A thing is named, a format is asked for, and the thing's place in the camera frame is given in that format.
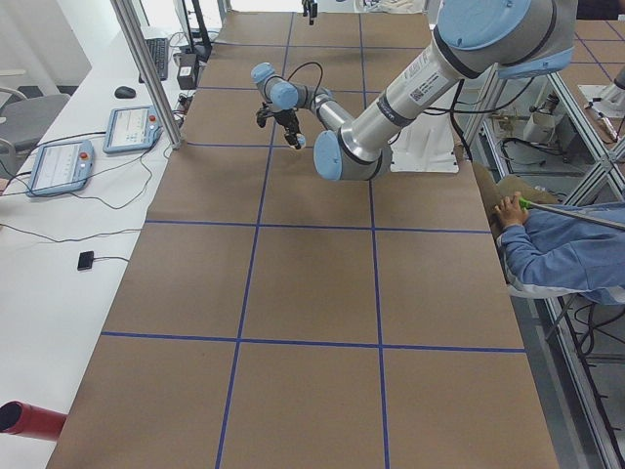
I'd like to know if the black keyboard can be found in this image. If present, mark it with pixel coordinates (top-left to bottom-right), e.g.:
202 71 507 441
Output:
145 37 169 81

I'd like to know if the person's hand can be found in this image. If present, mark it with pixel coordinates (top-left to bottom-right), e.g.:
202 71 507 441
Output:
494 192 529 229

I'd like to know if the black computer mouse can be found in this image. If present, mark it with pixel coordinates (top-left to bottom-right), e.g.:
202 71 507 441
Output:
114 86 137 99

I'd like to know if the grey office chair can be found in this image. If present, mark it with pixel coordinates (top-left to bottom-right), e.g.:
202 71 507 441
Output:
1 87 70 160

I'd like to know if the aluminium frame post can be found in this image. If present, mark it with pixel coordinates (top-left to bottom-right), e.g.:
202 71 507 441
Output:
110 0 183 149

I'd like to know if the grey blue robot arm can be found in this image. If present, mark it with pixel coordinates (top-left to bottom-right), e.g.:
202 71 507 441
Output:
251 1 578 181

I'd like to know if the small black puck device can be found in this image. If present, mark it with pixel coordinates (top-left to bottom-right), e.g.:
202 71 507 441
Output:
77 250 95 272

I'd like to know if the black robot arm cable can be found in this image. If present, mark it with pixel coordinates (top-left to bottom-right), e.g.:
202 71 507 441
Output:
284 61 325 107

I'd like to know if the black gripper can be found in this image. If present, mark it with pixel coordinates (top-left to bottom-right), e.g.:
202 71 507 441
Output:
256 0 318 149

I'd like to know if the red cylinder tube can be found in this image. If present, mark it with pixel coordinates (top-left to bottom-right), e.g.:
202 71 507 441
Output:
1 401 66 442

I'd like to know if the blue teach pendant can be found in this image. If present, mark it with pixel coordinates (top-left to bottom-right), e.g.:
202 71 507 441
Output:
26 140 95 197
103 106 162 154

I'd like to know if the far blue teach pendant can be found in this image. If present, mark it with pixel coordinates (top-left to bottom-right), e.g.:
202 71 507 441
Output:
103 106 162 154

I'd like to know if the near blue teach pendant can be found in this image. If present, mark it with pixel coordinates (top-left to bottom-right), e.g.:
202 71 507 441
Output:
26 140 95 197

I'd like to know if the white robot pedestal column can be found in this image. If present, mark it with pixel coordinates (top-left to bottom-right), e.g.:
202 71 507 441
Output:
390 85 461 174

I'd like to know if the blue sleeved forearm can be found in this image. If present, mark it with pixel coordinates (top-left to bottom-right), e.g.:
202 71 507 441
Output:
496 209 624 305

